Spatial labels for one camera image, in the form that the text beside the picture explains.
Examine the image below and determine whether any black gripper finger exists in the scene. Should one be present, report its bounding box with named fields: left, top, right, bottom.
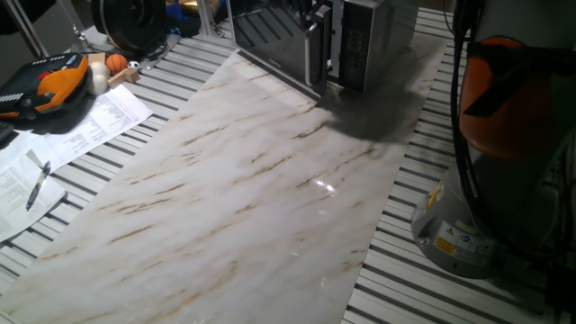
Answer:
left=293, top=0, right=317, bottom=30
left=314, top=3, right=335, bottom=32

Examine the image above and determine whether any black microwave door silver handle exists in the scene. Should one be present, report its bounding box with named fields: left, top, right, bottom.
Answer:
left=226, top=0, right=335, bottom=99

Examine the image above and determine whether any yellow gold object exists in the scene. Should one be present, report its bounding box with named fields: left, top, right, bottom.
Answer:
left=178, top=0, right=221, bottom=17

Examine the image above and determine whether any black round spool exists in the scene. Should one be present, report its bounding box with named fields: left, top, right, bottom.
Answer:
left=91, top=0, right=168, bottom=51

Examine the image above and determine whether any light wooden block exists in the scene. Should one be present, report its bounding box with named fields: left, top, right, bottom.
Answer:
left=106, top=67, right=141, bottom=89

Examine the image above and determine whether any mini orange basketball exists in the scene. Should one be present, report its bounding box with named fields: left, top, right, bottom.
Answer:
left=105, top=53, right=130, bottom=77

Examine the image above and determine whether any white marble pattern mat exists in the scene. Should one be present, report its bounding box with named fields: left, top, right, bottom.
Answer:
left=0, top=49, right=449, bottom=324

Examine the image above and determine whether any white gourd-shaped toy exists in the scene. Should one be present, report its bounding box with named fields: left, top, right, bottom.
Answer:
left=85, top=60, right=112, bottom=96

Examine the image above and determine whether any thin metal stand rod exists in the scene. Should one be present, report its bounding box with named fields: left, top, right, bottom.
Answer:
left=58, top=0, right=87, bottom=42

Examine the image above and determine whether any white printed paper sheet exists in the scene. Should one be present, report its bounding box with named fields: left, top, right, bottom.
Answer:
left=0, top=152, right=68, bottom=243
left=0, top=129, right=55, bottom=181
left=31, top=84, right=155, bottom=175

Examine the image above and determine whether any orange black teach pendant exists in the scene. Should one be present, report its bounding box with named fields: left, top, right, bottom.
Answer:
left=0, top=52, right=90, bottom=122

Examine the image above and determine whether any thin gray metal strut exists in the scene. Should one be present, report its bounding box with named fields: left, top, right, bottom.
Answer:
left=3, top=0, right=50, bottom=60

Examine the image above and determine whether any black pen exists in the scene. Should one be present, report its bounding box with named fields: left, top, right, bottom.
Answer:
left=25, top=160, right=53, bottom=212

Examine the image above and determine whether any black keyboard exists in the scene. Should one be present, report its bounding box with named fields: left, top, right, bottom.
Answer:
left=0, top=120, right=17, bottom=148

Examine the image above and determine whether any silver aluminum frame bar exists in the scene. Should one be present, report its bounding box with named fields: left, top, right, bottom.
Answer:
left=195, top=0, right=226, bottom=38

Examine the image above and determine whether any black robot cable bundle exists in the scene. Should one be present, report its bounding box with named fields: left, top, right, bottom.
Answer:
left=448, top=0, right=486, bottom=226

